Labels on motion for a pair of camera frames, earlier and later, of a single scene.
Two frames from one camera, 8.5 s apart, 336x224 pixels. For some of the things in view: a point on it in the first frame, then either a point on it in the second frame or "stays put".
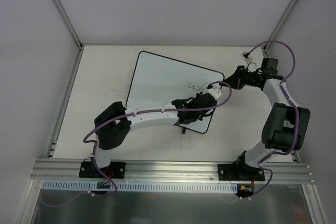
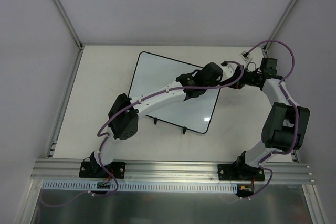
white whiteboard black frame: (156, 80) stays put
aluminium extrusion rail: (197, 170) stays put
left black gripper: (199, 115) -> (192, 92)
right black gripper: (240, 77) stays put
